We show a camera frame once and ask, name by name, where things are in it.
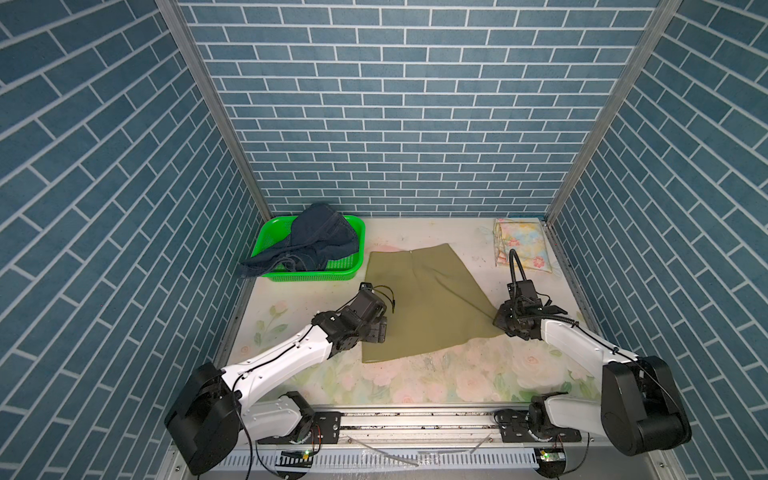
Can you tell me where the black mounting plate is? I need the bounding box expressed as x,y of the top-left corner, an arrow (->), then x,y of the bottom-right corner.
493,404 -> 582,443
257,411 -> 343,445

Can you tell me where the olive khaki skirt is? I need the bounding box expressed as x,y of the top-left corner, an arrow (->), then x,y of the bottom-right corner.
362,244 -> 502,363

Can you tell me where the left aluminium corner post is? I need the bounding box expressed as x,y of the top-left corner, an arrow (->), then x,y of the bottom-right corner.
156,0 -> 273,221

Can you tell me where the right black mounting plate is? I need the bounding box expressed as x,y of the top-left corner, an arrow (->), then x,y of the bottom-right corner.
493,404 -> 582,443

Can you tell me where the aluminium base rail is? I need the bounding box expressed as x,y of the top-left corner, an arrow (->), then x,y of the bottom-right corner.
170,404 -> 667,457

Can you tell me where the aluminium corner post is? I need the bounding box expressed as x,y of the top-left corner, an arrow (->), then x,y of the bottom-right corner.
156,0 -> 273,221
545,0 -> 682,228

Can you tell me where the green plastic basket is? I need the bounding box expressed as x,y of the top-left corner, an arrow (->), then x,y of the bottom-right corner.
252,215 -> 366,282

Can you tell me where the white slotted cable duct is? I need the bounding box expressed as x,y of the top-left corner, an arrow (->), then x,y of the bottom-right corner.
213,447 -> 539,474

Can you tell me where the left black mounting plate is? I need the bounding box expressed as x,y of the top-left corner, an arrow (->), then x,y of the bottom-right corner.
257,411 -> 343,445

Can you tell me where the right aluminium corner post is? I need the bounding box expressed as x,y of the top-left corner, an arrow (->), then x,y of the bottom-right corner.
545,0 -> 682,228

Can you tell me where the floral pastel skirt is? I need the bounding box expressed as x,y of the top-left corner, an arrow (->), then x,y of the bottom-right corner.
493,219 -> 552,272

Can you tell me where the dark navy skirt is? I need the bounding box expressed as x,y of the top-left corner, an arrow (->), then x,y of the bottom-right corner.
236,203 -> 359,278

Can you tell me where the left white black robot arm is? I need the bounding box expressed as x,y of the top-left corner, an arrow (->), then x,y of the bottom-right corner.
164,309 -> 387,475

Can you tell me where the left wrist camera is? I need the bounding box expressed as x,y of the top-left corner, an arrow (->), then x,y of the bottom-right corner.
352,282 -> 387,321

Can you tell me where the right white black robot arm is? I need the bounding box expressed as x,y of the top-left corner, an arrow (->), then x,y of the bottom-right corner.
494,300 -> 692,456

